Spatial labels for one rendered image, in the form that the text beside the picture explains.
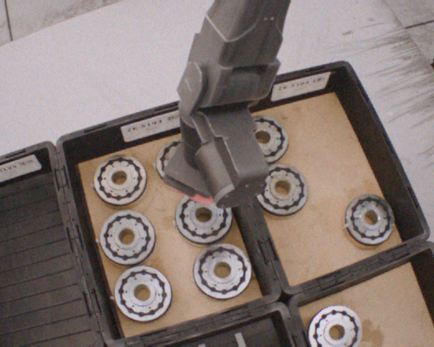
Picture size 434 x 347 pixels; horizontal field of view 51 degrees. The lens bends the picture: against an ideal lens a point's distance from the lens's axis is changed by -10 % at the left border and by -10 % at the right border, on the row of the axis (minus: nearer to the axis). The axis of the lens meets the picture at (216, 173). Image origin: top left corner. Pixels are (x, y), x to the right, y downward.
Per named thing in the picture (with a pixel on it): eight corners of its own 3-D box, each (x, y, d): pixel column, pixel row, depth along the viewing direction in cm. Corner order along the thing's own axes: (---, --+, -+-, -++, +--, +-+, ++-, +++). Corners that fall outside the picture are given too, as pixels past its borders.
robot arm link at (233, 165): (265, 47, 50) (191, 54, 46) (318, 139, 46) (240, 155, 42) (227, 113, 60) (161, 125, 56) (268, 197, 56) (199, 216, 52)
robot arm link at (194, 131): (220, 72, 53) (169, 89, 52) (246, 124, 51) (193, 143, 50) (219, 105, 60) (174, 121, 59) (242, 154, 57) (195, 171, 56)
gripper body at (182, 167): (247, 135, 65) (251, 106, 58) (209, 201, 62) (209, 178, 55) (202, 115, 66) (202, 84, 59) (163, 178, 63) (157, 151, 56)
